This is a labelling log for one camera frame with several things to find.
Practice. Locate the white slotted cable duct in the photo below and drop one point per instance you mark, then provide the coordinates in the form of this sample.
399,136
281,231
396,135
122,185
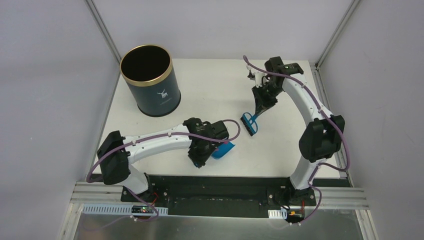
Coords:
277,214
123,209

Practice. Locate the right white slotted cable duct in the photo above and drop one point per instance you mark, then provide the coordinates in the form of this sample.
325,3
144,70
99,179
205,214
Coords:
277,214

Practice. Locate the left white slotted cable duct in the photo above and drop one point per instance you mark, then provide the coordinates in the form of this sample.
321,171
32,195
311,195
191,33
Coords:
123,209

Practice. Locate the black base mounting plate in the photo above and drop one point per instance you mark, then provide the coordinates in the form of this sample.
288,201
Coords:
218,196

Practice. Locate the blue hand brush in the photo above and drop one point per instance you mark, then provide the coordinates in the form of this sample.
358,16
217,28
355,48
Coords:
250,122

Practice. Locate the dark blue gold-rimmed bin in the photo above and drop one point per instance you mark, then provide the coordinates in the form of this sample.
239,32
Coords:
149,74

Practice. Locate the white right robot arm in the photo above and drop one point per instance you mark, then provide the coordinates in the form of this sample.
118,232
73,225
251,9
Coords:
321,137

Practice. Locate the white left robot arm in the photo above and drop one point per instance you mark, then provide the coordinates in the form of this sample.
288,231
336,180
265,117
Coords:
118,153

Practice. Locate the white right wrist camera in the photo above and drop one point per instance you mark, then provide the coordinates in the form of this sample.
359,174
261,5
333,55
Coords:
255,75

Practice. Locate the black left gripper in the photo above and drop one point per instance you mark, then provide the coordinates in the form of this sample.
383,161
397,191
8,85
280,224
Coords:
201,156

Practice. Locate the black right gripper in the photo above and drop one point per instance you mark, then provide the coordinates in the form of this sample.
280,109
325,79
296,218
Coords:
262,104

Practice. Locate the blue plastic dustpan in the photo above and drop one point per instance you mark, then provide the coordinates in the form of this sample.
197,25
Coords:
215,152

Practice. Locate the aluminium frame rail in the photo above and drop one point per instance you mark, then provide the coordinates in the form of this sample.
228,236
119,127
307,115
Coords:
103,29

